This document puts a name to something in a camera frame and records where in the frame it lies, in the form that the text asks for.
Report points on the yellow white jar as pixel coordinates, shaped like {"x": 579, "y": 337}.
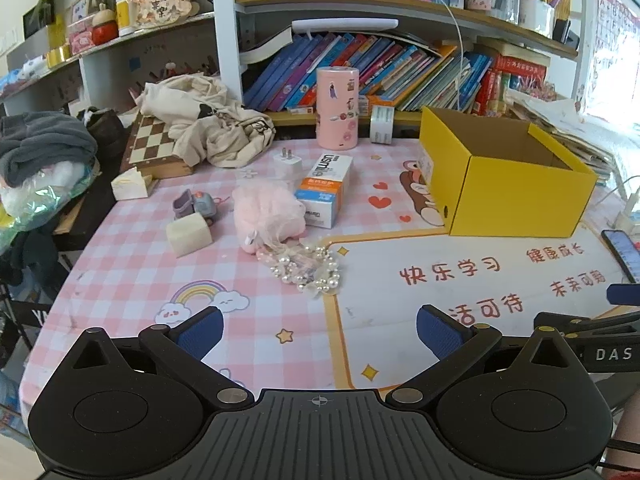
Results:
{"x": 125, "y": 12}

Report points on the yellow cardboard box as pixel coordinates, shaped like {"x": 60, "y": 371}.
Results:
{"x": 520, "y": 200}

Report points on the person's right forearm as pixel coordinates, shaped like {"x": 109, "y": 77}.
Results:
{"x": 629, "y": 432}

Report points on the red round doll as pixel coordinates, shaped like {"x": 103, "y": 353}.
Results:
{"x": 104, "y": 30}

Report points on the white wedge-shaped box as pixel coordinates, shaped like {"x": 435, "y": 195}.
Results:
{"x": 130, "y": 187}

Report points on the grey cloth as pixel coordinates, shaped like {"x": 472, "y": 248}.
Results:
{"x": 45, "y": 145}

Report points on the white pen holder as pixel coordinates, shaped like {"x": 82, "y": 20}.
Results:
{"x": 536, "y": 17}

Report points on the pile of papers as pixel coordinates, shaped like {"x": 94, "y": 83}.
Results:
{"x": 575, "y": 130}

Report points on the white wooden bookshelf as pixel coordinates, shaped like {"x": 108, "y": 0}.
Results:
{"x": 225, "y": 35}

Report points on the white sponge block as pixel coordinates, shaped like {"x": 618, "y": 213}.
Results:
{"x": 187, "y": 235}

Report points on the small black stand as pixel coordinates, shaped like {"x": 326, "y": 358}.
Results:
{"x": 565, "y": 32}

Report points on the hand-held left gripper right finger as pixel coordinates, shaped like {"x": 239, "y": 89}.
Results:
{"x": 440, "y": 332}

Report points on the row of colourful books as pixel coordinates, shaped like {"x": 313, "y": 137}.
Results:
{"x": 400, "y": 70}

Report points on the clear plastic bag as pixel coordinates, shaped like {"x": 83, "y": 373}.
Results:
{"x": 35, "y": 200}

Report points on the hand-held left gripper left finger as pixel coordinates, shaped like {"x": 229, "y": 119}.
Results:
{"x": 200, "y": 332}

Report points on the purple grey toy car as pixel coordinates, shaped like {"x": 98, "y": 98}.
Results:
{"x": 200, "y": 205}

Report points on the dark brown bag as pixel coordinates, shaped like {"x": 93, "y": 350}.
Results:
{"x": 105, "y": 132}

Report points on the white charger plug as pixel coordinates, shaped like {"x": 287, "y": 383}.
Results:
{"x": 287, "y": 166}

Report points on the pink fluffy pouch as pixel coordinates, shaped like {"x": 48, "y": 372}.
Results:
{"x": 267, "y": 210}

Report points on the pink cylinder container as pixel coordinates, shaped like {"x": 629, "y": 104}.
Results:
{"x": 337, "y": 110}

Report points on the beige cloth bag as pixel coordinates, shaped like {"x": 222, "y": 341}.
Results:
{"x": 220, "y": 130}

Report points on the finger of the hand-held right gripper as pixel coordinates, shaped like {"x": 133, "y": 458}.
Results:
{"x": 625, "y": 294}
{"x": 590, "y": 322}

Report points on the pink checkered desktop mat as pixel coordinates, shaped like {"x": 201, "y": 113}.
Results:
{"x": 125, "y": 270}

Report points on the alphabet wall poster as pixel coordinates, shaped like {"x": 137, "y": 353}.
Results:
{"x": 615, "y": 50}

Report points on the black smartphone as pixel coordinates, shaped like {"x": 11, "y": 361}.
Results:
{"x": 622, "y": 252}

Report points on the wooden chess board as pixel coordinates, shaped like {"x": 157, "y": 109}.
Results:
{"x": 150, "y": 145}

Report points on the clear tape roll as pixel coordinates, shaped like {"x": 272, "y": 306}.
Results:
{"x": 382, "y": 125}

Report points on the white lamp bar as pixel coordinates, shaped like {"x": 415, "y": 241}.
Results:
{"x": 345, "y": 25}

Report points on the pink gift box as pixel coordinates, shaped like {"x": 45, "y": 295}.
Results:
{"x": 80, "y": 37}

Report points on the pearl hair accessory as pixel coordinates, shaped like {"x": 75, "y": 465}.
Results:
{"x": 305, "y": 270}

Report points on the flat white orange box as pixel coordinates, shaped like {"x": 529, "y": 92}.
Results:
{"x": 300, "y": 109}

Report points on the white orange toothpaste box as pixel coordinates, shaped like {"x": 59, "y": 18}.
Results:
{"x": 325, "y": 182}

